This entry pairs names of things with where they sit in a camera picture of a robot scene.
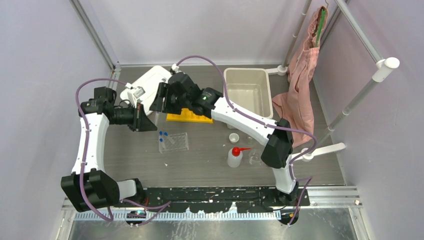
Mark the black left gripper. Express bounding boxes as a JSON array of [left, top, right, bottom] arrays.
[[109, 101, 157, 132]]

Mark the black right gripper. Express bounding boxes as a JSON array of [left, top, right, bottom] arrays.
[[149, 82, 190, 115]]

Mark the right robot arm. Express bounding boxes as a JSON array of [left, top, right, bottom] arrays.
[[149, 72, 299, 206]]

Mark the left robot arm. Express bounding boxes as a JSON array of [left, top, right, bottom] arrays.
[[60, 86, 158, 213]]

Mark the yellow test tube rack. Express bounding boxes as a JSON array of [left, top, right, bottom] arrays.
[[166, 108, 214, 124]]

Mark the clear acrylic tube tray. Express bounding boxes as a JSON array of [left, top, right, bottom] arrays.
[[158, 131, 189, 154]]

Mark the small white cup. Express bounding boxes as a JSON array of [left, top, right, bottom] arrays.
[[228, 132, 240, 144]]

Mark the beige plastic bin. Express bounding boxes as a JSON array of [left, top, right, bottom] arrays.
[[223, 67, 274, 119]]

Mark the white red wash bottle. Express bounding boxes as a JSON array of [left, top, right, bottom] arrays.
[[227, 147, 251, 168]]

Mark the small glass beaker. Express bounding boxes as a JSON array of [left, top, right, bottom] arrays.
[[244, 135, 256, 146]]

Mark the pink cloth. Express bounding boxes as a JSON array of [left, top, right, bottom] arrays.
[[272, 5, 329, 134]]

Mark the green clothes hanger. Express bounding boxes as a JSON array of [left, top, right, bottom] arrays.
[[315, 7, 327, 47]]

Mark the white garment rack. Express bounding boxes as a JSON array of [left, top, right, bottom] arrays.
[[266, 0, 401, 163]]

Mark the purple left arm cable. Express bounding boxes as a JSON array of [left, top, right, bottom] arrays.
[[75, 78, 173, 227]]

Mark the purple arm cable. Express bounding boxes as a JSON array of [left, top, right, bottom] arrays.
[[75, 78, 173, 227], [175, 55, 319, 227]]

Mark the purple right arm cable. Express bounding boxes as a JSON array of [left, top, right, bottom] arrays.
[[175, 55, 319, 227]]

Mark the aluminium frame rail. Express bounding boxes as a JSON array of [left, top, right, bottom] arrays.
[[61, 187, 364, 222]]

